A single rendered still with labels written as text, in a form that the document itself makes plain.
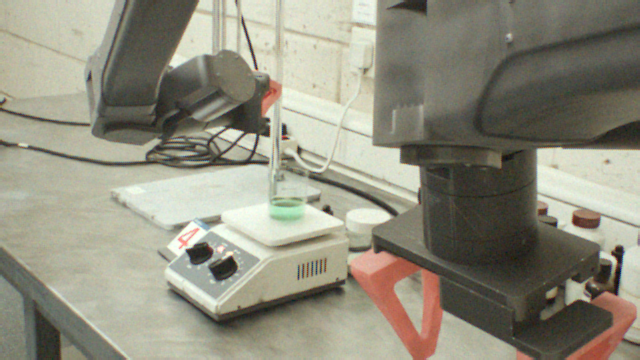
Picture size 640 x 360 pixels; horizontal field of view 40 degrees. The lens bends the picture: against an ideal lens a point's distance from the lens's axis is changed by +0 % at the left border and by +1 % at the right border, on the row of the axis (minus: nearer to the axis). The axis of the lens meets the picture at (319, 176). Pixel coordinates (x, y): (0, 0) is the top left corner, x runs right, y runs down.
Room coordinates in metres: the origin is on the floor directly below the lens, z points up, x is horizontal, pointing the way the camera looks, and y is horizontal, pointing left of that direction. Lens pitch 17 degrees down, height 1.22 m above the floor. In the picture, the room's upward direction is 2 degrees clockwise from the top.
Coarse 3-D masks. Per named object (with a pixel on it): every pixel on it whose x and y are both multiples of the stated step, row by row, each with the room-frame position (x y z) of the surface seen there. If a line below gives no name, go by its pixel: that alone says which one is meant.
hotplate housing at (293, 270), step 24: (240, 240) 1.02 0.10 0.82; (312, 240) 1.03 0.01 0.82; (336, 240) 1.04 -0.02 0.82; (264, 264) 0.97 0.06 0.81; (288, 264) 0.99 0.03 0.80; (312, 264) 1.01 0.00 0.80; (336, 264) 1.03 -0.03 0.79; (192, 288) 0.97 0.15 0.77; (240, 288) 0.94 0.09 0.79; (264, 288) 0.96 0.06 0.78; (288, 288) 0.99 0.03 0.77; (312, 288) 1.02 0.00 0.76; (216, 312) 0.93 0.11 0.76; (240, 312) 0.95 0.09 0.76
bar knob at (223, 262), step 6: (222, 258) 0.97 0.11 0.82; (228, 258) 0.97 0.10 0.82; (234, 258) 0.97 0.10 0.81; (210, 264) 0.97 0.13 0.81; (216, 264) 0.96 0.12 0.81; (222, 264) 0.96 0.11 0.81; (228, 264) 0.97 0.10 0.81; (234, 264) 0.97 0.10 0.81; (210, 270) 0.96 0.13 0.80; (216, 270) 0.96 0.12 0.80; (222, 270) 0.97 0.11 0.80; (228, 270) 0.97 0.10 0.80; (234, 270) 0.96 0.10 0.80; (216, 276) 0.96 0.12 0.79; (222, 276) 0.96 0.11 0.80; (228, 276) 0.96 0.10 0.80
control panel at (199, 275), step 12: (204, 240) 1.04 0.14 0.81; (216, 240) 1.03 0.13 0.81; (228, 240) 1.03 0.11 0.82; (216, 252) 1.01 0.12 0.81; (228, 252) 1.00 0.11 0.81; (240, 252) 1.00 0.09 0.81; (180, 264) 1.01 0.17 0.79; (192, 264) 1.01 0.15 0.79; (204, 264) 1.00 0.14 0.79; (240, 264) 0.97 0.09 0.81; (252, 264) 0.97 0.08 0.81; (192, 276) 0.98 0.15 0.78; (204, 276) 0.98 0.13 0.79; (240, 276) 0.95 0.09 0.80; (204, 288) 0.96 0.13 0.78; (216, 288) 0.95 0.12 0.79; (228, 288) 0.94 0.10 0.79
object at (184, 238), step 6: (186, 228) 1.16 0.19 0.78; (192, 228) 1.15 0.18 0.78; (198, 228) 1.15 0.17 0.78; (180, 234) 1.16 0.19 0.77; (186, 234) 1.15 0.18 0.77; (192, 234) 1.14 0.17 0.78; (198, 234) 1.13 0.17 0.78; (174, 240) 1.15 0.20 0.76; (180, 240) 1.14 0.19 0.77; (186, 240) 1.14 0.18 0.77; (192, 240) 1.13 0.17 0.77; (174, 246) 1.14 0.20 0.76; (180, 246) 1.13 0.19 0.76; (186, 246) 1.13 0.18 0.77
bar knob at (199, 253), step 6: (192, 246) 1.01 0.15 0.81; (198, 246) 1.01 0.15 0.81; (204, 246) 1.00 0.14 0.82; (210, 246) 1.02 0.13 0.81; (186, 252) 1.01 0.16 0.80; (192, 252) 1.01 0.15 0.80; (198, 252) 1.01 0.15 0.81; (204, 252) 1.01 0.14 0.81; (210, 252) 1.01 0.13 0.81; (192, 258) 1.01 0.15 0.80; (198, 258) 1.01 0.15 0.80; (204, 258) 1.00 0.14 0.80; (198, 264) 1.00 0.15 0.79
